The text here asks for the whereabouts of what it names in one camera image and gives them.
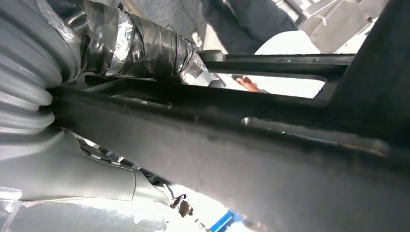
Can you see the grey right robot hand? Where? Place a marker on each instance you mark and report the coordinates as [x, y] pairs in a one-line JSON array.
[[80, 182]]

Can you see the person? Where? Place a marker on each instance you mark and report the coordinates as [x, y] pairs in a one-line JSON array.
[[250, 22]]

